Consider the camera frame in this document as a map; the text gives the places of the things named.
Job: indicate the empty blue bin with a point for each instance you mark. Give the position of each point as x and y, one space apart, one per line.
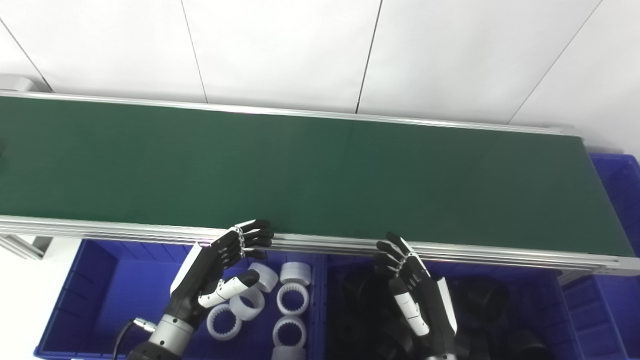
617 310

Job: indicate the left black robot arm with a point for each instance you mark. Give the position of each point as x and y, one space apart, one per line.
167 337

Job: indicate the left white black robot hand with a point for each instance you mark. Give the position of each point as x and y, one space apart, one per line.
210 265

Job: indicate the aluminium conveyor leg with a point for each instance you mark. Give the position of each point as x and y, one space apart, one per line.
20 246

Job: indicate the blue bin with white rings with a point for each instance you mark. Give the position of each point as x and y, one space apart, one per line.
125 290

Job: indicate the blue bin with black parts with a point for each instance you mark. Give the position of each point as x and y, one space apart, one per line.
530 300

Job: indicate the grey conveyor end cover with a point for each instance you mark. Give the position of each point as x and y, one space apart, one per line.
17 82

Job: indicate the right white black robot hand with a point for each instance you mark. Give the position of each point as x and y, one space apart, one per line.
420 295

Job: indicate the green conveyor belt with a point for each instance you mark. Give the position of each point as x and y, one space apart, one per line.
125 229
320 175

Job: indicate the black cylindrical plastic part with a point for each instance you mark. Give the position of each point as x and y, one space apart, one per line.
482 295
525 349
357 295

